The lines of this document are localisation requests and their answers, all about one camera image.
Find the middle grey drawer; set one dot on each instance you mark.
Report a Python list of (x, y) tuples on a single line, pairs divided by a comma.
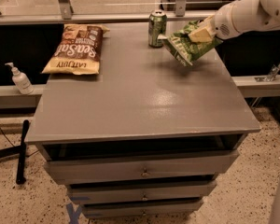
[(148, 192)]

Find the bottom grey drawer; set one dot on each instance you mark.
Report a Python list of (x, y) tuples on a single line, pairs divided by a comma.
[(141, 208)]

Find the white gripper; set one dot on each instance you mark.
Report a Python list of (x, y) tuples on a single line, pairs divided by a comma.
[(221, 24)]

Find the green jalapeno chip bag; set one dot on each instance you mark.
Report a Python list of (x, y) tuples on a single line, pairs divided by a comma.
[(183, 48)]

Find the grey drawer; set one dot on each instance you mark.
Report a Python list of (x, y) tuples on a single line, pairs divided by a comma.
[(141, 208), (148, 192), (107, 170)]

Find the white pump bottle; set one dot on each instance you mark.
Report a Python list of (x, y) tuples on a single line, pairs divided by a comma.
[(21, 81)]

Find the black stand leg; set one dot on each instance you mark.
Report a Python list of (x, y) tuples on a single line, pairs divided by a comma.
[(18, 150)]

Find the top grey drawer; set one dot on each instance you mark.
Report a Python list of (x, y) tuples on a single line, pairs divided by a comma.
[(107, 170)]

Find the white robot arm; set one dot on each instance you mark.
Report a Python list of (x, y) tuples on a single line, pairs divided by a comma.
[(238, 17)]

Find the metal clamp bracket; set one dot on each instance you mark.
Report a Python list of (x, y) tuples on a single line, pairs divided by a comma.
[(271, 76)]

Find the metal railing frame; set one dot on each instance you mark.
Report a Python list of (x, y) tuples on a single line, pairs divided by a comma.
[(64, 11)]

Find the green soda can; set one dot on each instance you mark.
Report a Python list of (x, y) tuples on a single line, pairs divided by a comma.
[(156, 26)]

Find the brown sea salt chip bag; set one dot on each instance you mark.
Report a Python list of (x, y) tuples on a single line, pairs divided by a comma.
[(79, 51)]

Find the grey drawer cabinet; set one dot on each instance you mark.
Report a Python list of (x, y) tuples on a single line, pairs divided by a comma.
[(142, 104)]

